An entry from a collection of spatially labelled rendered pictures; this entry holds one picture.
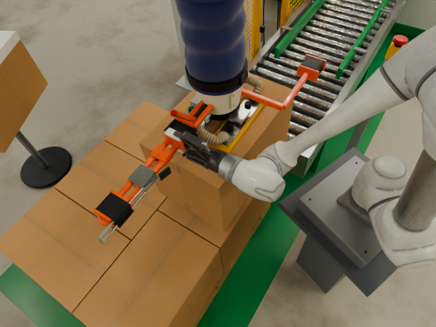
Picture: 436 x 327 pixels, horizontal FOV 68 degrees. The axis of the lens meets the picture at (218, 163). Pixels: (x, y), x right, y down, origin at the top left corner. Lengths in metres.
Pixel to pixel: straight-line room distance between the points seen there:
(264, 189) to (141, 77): 2.54
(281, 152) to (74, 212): 1.21
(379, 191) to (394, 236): 0.17
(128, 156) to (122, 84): 1.46
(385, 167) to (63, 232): 1.51
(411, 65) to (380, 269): 0.89
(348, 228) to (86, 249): 1.22
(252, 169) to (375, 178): 0.45
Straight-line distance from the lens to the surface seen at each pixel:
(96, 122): 3.06
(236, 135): 1.28
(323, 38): 2.74
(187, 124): 1.17
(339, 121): 0.87
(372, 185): 1.25
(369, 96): 0.83
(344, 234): 1.39
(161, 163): 1.09
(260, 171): 0.99
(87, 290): 1.70
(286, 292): 2.13
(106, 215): 1.03
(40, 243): 1.90
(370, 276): 1.45
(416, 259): 1.19
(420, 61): 0.78
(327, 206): 1.42
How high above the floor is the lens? 2.05
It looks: 55 degrees down
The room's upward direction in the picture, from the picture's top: 6 degrees counter-clockwise
